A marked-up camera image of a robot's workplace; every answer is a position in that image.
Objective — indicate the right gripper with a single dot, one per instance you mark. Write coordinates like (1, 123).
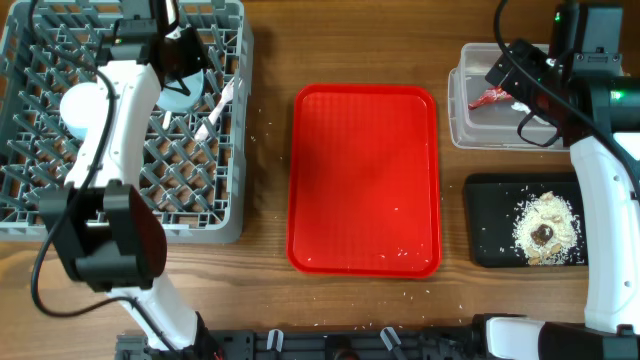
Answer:
(514, 84)

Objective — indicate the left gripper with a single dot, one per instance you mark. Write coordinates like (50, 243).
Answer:
(199, 52)

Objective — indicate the light blue plate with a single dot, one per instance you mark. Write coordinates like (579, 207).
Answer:
(182, 95)

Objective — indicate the red snack wrapper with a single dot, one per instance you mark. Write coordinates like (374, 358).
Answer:
(490, 96)

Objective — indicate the white plastic fork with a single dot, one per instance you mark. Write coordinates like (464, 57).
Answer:
(227, 95)

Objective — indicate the light blue bowl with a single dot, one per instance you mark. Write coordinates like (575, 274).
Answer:
(82, 107)

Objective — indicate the white napkin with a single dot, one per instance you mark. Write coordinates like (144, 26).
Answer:
(530, 112)

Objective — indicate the white plastic spoon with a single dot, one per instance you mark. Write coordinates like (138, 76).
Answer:
(167, 120)

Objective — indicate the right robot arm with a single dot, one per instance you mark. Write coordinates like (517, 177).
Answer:
(577, 85)

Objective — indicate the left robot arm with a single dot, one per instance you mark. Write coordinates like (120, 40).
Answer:
(104, 233)

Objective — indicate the grey dishwasher rack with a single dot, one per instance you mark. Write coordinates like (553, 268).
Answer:
(195, 189)

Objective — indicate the clear plastic bin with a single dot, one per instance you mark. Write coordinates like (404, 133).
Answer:
(493, 126)

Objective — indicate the black tray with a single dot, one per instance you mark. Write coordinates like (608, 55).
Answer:
(495, 204)

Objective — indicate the brown food scrap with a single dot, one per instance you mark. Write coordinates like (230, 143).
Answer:
(542, 235)

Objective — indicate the white rice pile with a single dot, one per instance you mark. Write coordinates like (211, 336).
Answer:
(567, 247)

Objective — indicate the red plastic tray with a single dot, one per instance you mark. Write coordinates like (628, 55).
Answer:
(364, 186)

